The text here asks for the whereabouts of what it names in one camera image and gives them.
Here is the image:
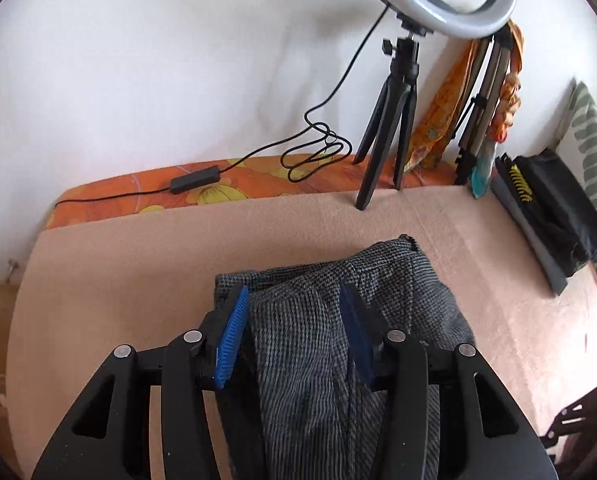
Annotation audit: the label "orange patterned scarf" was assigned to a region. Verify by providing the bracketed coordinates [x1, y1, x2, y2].
[407, 39, 480, 173]

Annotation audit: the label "stack of folded dark clothes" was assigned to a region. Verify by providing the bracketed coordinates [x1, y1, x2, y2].
[495, 147, 597, 277]

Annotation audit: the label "orange floral mattress sheet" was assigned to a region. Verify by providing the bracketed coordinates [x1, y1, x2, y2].
[46, 154, 460, 231]

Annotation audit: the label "folded silver tripod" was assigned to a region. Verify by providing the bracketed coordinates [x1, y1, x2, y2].
[453, 30, 514, 186]

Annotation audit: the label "beige blanket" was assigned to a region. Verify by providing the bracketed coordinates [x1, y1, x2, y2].
[6, 185, 597, 480]

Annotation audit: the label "knotted orange and teal scarf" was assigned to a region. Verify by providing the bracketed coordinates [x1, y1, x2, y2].
[469, 20, 525, 199]

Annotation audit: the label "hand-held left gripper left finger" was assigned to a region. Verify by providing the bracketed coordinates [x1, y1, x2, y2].
[31, 286, 250, 480]

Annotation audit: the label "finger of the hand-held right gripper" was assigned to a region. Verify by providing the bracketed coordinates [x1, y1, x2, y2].
[539, 384, 597, 456]

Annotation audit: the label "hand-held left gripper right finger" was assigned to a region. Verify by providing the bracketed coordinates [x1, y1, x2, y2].
[339, 284, 562, 480]

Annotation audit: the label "black tripod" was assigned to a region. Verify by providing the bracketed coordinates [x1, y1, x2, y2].
[354, 14, 432, 211]

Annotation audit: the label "grey woven pants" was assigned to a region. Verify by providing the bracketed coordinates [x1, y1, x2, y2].
[213, 234, 477, 480]

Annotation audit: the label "green striped white pillow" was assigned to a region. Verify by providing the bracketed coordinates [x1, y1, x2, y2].
[557, 80, 597, 233]

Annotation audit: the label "black cable with controller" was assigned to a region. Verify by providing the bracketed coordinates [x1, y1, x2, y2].
[53, 0, 435, 208]

